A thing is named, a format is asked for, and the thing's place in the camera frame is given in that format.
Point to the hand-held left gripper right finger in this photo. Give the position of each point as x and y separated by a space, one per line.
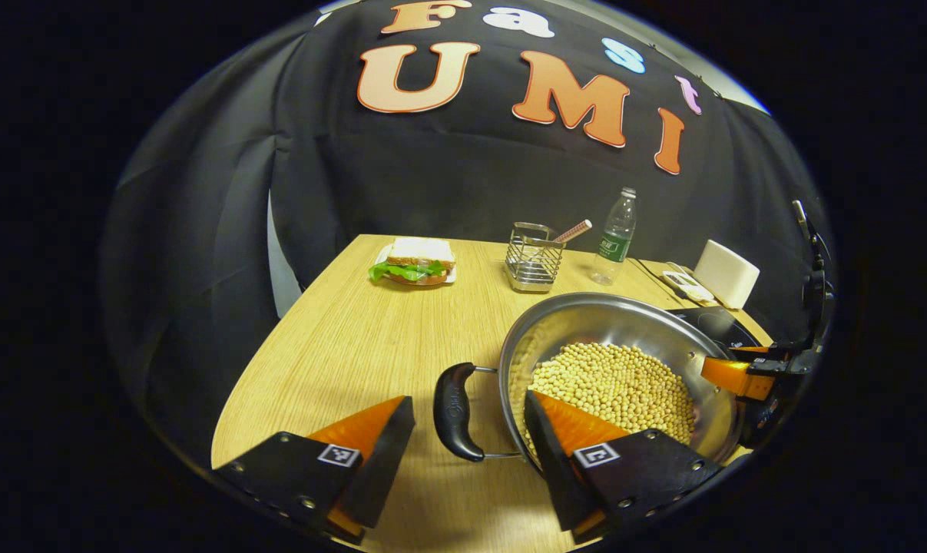
555 476

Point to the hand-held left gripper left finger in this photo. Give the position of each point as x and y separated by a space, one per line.
382 468

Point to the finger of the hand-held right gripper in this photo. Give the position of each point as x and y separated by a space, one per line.
736 378
751 350

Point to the black induction cooktop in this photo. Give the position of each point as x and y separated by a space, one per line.
720 326

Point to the white toaster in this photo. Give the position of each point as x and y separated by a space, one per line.
728 275

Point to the white seasoning tray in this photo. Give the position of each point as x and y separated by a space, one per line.
686 286

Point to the pile of soybeans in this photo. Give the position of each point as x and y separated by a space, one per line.
617 380

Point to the clear plastic water bottle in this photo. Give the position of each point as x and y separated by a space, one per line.
615 238

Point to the pink stick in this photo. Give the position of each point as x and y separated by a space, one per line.
574 230

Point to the sandwich with lettuce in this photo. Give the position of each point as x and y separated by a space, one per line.
417 257

